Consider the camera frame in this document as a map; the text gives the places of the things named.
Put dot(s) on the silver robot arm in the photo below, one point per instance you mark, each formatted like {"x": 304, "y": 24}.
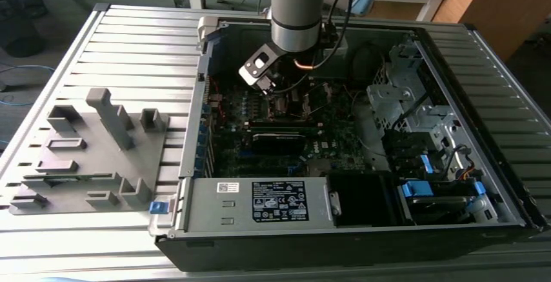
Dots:
{"x": 293, "y": 14}

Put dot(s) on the CPU socket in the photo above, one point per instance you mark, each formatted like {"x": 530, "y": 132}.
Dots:
{"x": 280, "y": 111}

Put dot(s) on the RAM slot with black latch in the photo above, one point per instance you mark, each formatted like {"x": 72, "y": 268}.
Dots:
{"x": 285, "y": 120}
{"x": 285, "y": 127}

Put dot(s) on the RAM slot with white latch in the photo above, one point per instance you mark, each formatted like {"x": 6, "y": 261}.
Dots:
{"x": 320, "y": 131}
{"x": 320, "y": 124}

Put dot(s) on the metal drive cage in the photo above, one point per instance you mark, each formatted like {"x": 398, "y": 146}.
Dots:
{"x": 388, "y": 98}

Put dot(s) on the green motherboard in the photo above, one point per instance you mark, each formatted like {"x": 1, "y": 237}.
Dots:
{"x": 341, "y": 140}

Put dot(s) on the black graphics card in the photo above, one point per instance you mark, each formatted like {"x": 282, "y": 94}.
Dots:
{"x": 276, "y": 146}

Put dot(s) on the silver power supply unit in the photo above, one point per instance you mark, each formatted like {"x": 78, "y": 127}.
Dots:
{"x": 208, "y": 204}

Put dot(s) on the silver hard disk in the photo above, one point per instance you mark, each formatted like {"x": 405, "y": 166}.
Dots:
{"x": 436, "y": 202}

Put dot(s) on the wooden cabinet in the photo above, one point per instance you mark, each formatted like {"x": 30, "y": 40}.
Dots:
{"x": 508, "y": 11}

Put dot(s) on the gray part rack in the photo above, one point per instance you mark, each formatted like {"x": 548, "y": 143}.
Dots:
{"x": 108, "y": 162}

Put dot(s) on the blue case latch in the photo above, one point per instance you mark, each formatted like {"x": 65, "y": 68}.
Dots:
{"x": 157, "y": 207}

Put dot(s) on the black open PC case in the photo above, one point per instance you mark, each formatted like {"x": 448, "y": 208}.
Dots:
{"x": 302, "y": 253}

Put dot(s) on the green RAM stick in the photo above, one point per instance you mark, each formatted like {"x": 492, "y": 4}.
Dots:
{"x": 82, "y": 177}

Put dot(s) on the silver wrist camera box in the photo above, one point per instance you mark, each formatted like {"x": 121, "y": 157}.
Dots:
{"x": 258, "y": 64}

